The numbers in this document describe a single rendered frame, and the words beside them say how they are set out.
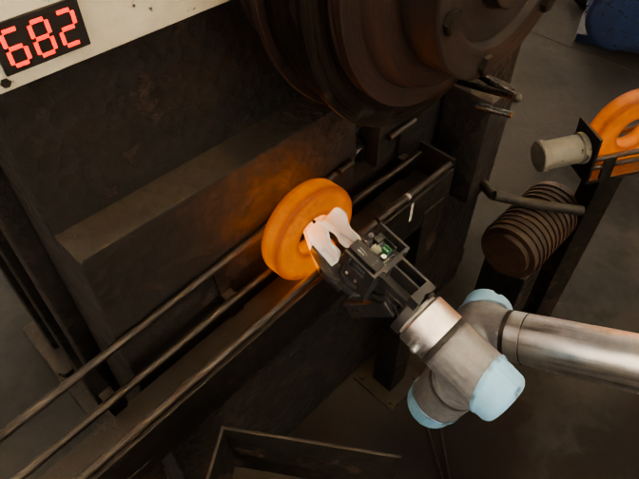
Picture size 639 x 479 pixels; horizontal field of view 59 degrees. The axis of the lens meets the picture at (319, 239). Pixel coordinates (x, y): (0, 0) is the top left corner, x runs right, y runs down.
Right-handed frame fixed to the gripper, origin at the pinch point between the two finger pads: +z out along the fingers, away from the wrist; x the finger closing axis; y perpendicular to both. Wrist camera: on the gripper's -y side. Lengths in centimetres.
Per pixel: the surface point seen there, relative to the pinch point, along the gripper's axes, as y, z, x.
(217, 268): -2.9, 3.3, 13.8
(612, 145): -3, -22, -59
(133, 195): 8.4, 12.8, 19.1
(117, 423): -14.0, -2.1, 34.8
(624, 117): 3, -20, -58
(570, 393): -64, -57, -54
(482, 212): -78, -5, -95
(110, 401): -9.8, -0.5, 34.0
